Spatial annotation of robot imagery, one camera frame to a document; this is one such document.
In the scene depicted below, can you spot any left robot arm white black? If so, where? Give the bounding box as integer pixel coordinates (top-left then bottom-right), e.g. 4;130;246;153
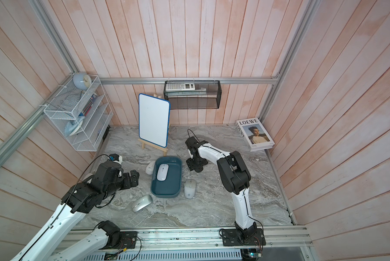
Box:
13;154;139;261

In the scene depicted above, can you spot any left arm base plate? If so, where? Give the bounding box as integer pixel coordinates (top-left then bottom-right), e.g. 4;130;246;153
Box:
105;231;138;250

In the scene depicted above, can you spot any pale blue desk clock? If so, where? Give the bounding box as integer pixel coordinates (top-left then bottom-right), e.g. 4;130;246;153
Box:
73;72;92;90

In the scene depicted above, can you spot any silver mouse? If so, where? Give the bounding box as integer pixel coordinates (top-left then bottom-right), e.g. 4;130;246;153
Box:
131;195;153;213

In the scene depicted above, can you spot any aluminium front rail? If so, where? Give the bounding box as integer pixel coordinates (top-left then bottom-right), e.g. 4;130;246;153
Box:
56;226;313;253

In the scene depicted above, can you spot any grey white mouse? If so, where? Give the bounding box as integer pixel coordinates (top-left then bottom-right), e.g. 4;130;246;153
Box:
184;179;197;199

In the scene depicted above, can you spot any white calculator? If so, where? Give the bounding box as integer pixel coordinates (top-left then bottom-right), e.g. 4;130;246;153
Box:
166;82;196;92

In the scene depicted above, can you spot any wooden easel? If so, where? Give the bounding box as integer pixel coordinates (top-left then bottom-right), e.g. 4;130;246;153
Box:
137;139;168;157

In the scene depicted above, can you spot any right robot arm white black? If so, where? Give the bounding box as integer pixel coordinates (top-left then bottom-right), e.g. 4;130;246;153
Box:
185;137;257;238

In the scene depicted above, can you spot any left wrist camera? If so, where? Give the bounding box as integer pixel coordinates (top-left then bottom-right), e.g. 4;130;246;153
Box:
109;153;123;164

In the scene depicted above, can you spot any white iron on shelf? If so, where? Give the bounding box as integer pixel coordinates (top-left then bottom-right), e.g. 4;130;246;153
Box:
63;115;85;137

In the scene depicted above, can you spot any black mesh wall basket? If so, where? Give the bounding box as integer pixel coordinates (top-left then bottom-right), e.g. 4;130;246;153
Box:
163;80;222;110

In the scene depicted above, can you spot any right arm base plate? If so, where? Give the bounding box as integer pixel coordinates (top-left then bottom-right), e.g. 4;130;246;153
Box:
219;228;266;246

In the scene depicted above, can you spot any white slim mouse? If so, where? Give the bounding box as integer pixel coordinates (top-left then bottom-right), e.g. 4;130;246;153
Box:
156;164;169;182

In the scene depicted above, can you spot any white wire wall shelf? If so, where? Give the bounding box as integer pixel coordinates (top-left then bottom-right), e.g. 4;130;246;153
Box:
44;75;113;152

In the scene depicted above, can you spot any LOEWE book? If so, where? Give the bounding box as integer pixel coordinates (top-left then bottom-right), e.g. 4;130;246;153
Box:
236;117;275;152

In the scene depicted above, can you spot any whiteboard with blue frame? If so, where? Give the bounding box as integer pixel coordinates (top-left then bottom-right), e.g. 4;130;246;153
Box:
138;94;171;148

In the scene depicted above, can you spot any white round mouse with logo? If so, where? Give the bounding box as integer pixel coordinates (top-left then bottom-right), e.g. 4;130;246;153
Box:
146;161;155;175

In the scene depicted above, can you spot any teal storage box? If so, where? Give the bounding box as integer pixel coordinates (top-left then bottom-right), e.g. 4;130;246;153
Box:
150;156;183;199

